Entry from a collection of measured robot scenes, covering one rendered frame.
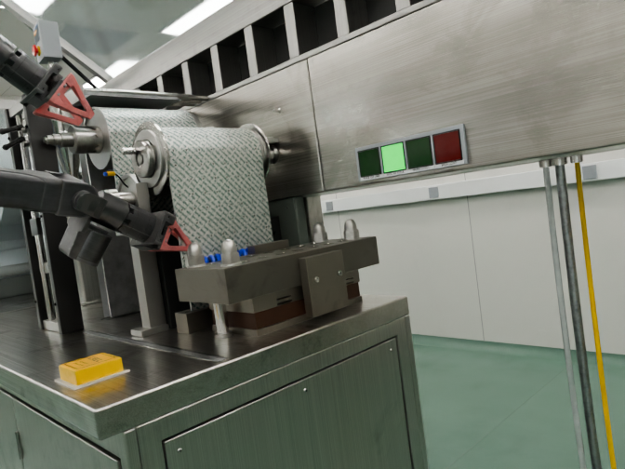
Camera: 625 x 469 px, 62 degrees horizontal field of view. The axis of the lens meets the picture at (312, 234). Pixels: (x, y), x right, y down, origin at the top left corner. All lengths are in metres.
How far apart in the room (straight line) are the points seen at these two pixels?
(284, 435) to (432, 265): 3.03
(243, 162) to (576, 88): 0.65
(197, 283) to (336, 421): 0.35
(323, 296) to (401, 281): 3.05
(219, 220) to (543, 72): 0.66
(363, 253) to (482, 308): 2.66
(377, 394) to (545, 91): 0.62
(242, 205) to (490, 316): 2.76
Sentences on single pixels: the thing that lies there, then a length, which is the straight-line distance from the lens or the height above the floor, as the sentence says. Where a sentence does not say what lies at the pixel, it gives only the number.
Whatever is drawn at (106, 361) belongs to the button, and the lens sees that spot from 0.85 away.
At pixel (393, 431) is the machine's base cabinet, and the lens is 1.12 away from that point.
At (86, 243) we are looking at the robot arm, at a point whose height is 1.10.
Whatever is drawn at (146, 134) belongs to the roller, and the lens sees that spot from 1.10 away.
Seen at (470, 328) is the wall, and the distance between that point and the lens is 3.80.
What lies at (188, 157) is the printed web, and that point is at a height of 1.24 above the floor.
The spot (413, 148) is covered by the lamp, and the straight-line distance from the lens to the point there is 1.01.
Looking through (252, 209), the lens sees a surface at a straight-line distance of 1.15.
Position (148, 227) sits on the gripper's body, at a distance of 0.99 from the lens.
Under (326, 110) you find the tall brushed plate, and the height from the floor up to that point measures 1.32.
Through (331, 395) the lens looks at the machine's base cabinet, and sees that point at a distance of 0.97.
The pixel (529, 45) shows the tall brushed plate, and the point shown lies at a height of 1.32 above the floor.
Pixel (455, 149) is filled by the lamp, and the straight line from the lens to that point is 0.96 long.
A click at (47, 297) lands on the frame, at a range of 1.41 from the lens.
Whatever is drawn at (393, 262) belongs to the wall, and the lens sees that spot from 4.03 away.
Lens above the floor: 1.11
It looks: 3 degrees down
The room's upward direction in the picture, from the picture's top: 8 degrees counter-clockwise
